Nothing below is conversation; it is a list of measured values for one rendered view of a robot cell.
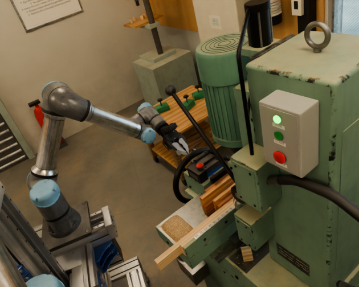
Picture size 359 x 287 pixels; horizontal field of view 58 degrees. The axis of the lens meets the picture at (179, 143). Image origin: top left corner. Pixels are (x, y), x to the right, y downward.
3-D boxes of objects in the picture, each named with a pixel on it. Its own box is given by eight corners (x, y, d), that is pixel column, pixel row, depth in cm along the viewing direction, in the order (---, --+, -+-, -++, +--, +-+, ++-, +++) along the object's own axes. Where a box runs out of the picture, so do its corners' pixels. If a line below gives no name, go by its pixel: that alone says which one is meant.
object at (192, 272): (192, 257, 151) (189, 246, 147) (210, 274, 142) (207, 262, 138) (179, 269, 148) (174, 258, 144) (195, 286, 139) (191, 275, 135)
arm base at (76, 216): (49, 243, 141) (38, 228, 136) (49, 220, 154) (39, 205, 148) (82, 229, 143) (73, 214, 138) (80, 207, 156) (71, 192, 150)
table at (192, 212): (247, 150, 158) (246, 139, 154) (302, 175, 135) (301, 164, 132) (146, 224, 134) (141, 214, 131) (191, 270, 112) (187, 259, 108)
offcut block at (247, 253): (243, 262, 114) (242, 254, 112) (241, 254, 117) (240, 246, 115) (253, 260, 114) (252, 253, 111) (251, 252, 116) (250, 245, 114)
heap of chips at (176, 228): (176, 213, 126) (174, 208, 125) (196, 230, 117) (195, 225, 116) (159, 226, 123) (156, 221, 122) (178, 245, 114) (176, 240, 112)
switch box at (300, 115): (281, 148, 78) (277, 88, 69) (319, 164, 70) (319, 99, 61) (264, 161, 75) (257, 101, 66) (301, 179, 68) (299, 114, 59)
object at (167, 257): (268, 177, 131) (266, 170, 128) (272, 179, 129) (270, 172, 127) (157, 267, 109) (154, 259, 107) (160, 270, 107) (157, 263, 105)
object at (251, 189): (256, 182, 94) (251, 140, 86) (282, 196, 88) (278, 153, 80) (236, 199, 91) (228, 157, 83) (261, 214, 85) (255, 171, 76)
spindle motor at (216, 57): (238, 114, 119) (225, 29, 101) (277, 128, 106) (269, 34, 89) (202, 137, 112) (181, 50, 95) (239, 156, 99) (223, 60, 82)
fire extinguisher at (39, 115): (63, 139, 394) (40, 95, 361) (68, 144, 380) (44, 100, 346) (49, 146, 388) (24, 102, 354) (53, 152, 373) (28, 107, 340)
